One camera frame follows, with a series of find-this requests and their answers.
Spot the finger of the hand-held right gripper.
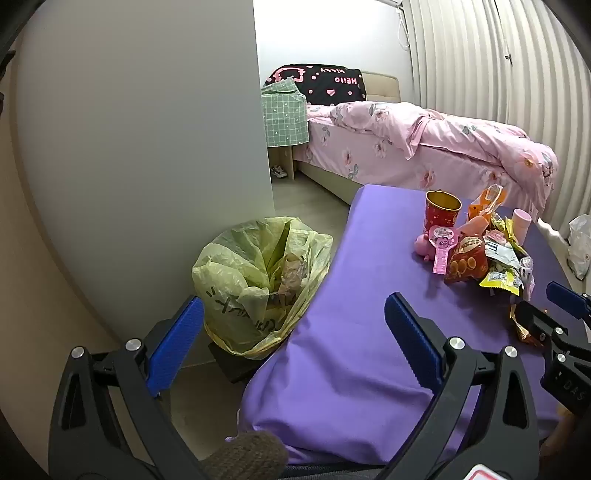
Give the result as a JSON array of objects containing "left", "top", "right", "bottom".
[
  {"left": 514, "top": 301, "right": 570, "bottom": 344},
  {"left": 546, "top": 281, "right": 591, "bottom": 320}
]

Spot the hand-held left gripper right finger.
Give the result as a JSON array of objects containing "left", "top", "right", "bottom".
[{"left": 384, "top": 292, "right": 541, "bottom": 480}]

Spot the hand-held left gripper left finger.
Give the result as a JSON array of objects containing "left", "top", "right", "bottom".
[{"left": 48, "top": 295, "right": 218, "bottom": 480}]

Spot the orange brown wrapper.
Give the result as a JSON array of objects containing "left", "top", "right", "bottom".
[{"left": 509, "top": 304, "right": 548, "bottom": 347}]

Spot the silver wrapper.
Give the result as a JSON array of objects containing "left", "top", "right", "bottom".
[{"left": 519, "top": 256, "right": 535, "bottom": 296}]

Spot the small yellow wrapper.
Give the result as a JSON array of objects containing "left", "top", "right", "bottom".
[{"left": 479, "top": 270, "right": 522, "bottom": 296}]

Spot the bin with yellow bag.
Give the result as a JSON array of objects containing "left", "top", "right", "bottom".
[{"left": 191, "top": 216, "right": 334, "bottom": 384}]

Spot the red snack packet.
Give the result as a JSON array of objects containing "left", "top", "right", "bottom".
[{"left": 444, "top": 235, "right": 490, "bottom": 283}]

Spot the pink paddle-shaped packet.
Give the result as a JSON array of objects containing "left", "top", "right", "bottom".
[{"left": 427, "top": 225, "right": 458, "bottom": 275}]

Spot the orange snack packet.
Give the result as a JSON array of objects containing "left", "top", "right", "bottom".
[{"left": 467, "top": 184, "right": 509, "bottom": 222}]

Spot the red paper cup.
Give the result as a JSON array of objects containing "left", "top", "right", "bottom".
[{"left": 424, "top": 191, "right": 462, "bottom": 232}]

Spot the person's left hand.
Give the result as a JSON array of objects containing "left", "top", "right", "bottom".
[{"left": 203, "top": 431, "right": 289, "bottom": 480}]

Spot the white plastic bag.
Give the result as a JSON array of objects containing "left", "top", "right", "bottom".
[{"left": 567, "top": 215, "right": 591, "bottom": 280}]

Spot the purple table mat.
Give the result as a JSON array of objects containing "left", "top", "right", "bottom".
[{"left": 238, "top": 185, "right": 578, "bottom": 467}]

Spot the small pink cup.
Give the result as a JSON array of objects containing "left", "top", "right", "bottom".
[{"left": 512, "top": 209, "right": 532, "bottom": 241}]

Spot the pink caterpillar toy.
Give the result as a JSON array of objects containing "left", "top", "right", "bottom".
[{"left": 414, "top": 216, "right": 489, "bottom": 257}]

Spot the crumpled brown paper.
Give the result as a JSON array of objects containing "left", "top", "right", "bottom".
[{"left": 276, "top": 256, "right": 311, "bottom": 306}]

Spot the pink floral duvet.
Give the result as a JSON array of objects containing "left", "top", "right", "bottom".
[{"left": 330, "top": 100, "right": 558, "bottom": 217}]

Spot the bed with pink floral quilt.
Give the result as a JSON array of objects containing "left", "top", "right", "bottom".
[{"left": 295, "top": 104, "right": 527, "bottom": 208}]

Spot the wooden bedside table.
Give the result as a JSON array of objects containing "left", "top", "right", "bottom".
[{"left": 268, "top": 141, "right": 296, "bottom": 178}]

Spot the green checked cloth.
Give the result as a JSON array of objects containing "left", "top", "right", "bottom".
[{"left": 261, "top": 78, "right": 310, "bottom": 148}]

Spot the white pleated curtain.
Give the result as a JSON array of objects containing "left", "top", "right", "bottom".
[{"left": 404, "top": 0, "right": 591, "bottom": 241}]

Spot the black pillow pink print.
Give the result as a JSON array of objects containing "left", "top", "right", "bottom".
[{"left": 264, "top": 64, "right": 368, "bottom": 106}]

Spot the beige bed frame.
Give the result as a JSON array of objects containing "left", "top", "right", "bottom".
[{"left": 292, "top": 71, "right": 400, "bottom": 206}]

